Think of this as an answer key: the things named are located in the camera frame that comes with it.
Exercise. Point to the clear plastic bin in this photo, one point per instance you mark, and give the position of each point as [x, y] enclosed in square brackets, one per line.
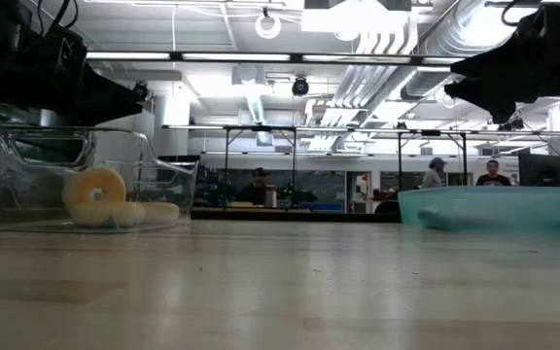
[163, 194]

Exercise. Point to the silver ceiling duct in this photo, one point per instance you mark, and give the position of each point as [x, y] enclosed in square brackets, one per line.
[430, 82]

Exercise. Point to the silver cylindrical can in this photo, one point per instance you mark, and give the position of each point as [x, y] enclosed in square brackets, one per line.
[270, 197]

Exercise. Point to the person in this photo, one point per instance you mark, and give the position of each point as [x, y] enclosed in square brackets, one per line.
[493, 176]
[256, 189]
[433, 176]

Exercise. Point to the black dome ceiling camera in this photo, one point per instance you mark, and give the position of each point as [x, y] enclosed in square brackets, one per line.
[300, 87]

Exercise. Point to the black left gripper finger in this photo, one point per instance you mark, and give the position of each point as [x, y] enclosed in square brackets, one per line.
[100, 116]
[115, 92]

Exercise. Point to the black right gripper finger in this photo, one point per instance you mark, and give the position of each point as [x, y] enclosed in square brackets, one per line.
[484, 99]
[489, 60]

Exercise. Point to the black computer monitor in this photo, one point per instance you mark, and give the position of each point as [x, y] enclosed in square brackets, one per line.
[542, 170]

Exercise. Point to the green plastic tray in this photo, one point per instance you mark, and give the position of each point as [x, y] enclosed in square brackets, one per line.
[503, 209]

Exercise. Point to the black ceiling spotlight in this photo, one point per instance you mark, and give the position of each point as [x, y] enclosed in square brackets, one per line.
[517, 125]
[140, 91]

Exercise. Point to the black background frame stand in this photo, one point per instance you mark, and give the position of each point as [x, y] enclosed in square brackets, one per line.
[260, 128]
[430, 132]

